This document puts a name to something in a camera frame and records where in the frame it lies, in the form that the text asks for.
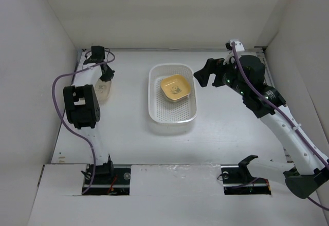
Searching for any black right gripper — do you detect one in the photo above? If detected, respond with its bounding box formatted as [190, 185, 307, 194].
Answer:
[194, 54, 249, 97]

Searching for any cream panda plate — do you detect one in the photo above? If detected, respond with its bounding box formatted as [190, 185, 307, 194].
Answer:
[95, 79, 112, 102]

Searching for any yellow panda plate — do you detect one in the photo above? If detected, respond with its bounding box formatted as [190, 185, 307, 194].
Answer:
[160, 74, 192, 102]

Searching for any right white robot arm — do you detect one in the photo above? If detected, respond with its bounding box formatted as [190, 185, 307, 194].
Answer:
[193, 55, 328, 199]

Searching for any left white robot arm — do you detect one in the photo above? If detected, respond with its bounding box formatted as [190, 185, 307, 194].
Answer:
[63, 46, 115, 183]

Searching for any white perforated plastic bin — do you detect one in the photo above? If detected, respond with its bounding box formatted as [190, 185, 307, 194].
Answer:
[148, 63, 197, 124]

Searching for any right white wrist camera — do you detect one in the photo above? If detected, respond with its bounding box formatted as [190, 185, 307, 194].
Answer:
[225, 39, 245, 55]

